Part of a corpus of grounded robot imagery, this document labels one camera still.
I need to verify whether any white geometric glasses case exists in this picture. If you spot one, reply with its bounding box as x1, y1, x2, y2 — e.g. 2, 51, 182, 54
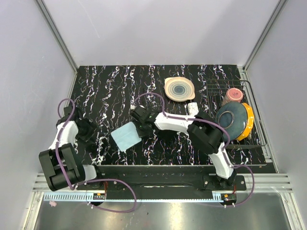
187, 102, 199, 115

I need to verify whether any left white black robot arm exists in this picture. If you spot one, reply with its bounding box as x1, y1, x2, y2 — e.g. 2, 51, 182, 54
39, 105, 104, 191

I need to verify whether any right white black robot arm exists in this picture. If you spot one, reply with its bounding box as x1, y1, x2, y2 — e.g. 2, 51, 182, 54
130, 105, 236, 190

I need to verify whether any beige plate with blue rings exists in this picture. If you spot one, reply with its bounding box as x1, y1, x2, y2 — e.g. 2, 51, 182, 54
164, 77, 195, 102

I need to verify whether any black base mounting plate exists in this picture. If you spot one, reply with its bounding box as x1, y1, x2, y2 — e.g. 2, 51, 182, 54
76, 164, 247, 192

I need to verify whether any dark blue bowl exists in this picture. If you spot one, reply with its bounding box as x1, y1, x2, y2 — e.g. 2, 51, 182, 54
215, 102, 247, 141

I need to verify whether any pink cup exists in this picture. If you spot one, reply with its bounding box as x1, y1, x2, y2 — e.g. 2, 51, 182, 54
224, 88, 244, 103

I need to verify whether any yellow bowl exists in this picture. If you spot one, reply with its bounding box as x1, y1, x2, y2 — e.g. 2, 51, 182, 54
236, 103, 255, 141

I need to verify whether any black wire dish rack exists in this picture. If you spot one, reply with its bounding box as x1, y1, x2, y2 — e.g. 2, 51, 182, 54
207, 80, 267, 149

